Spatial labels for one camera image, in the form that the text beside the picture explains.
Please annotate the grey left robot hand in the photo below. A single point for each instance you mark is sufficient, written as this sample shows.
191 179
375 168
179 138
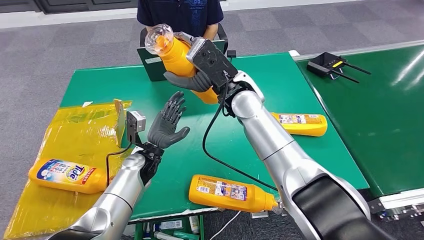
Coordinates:
165 129

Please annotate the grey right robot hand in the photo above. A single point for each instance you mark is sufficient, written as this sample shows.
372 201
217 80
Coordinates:
192 82

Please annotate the orange detergent bottle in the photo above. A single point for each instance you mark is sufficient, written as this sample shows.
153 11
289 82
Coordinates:
301 127
175 56
228 193
66 177

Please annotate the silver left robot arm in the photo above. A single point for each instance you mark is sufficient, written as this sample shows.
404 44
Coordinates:
119 188

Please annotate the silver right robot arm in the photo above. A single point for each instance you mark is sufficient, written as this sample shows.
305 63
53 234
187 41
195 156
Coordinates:
265 132

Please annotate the white labelled bottle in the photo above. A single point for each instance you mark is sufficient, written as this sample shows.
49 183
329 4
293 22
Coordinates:
170 225

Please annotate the white plastic bottle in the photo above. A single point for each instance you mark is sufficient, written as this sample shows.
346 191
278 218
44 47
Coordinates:
165 236

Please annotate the teal green bottle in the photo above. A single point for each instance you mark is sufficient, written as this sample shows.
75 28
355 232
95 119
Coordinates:
187 236

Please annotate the dark green laptop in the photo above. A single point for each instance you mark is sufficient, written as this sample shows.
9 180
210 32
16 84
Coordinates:
149 68

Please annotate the brown cardboard piece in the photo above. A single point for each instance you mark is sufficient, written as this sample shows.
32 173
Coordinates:
120 122

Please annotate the black power adapter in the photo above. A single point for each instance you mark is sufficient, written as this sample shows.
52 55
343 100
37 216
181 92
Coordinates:
231 54

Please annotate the black office chair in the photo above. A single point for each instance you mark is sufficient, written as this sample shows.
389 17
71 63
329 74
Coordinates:
143 36

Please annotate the person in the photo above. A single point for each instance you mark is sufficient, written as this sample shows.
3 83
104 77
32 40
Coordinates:
180 15

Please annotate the white paper scrap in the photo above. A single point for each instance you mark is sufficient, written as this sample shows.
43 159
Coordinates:
87 104

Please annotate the yellow plastic sheet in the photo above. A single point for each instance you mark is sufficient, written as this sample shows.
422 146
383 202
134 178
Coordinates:
66 132

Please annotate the white tube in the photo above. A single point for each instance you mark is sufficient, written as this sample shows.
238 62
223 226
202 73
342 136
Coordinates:
194 225

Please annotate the black router with antennas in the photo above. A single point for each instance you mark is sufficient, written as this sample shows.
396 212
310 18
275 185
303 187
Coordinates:
326 63

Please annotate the dark green conveyor belt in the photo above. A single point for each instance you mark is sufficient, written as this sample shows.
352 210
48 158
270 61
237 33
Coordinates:
381 126

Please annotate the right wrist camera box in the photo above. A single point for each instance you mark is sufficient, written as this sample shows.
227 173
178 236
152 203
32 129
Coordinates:
212 63

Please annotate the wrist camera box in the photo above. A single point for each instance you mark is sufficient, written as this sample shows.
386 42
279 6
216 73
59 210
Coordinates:
212 63
136 122

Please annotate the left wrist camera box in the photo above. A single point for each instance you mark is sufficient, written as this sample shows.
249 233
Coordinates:
136 122

